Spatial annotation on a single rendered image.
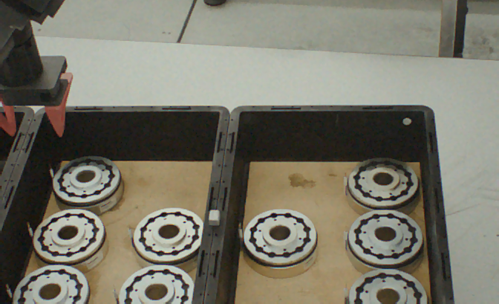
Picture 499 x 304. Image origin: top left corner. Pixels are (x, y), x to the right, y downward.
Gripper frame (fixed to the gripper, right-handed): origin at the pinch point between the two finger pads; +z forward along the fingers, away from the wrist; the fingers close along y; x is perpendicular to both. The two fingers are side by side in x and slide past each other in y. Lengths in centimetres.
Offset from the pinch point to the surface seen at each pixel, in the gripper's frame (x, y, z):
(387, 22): 178, 48, 110
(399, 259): -3, 46, 21
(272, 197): 11.7, 27.8, 23.9
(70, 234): 1.6, -0.4, 21.8
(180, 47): 67, 4, 37
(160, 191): 12.5, 10.8, 23.7
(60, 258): -4.2, -0.1, 20.2
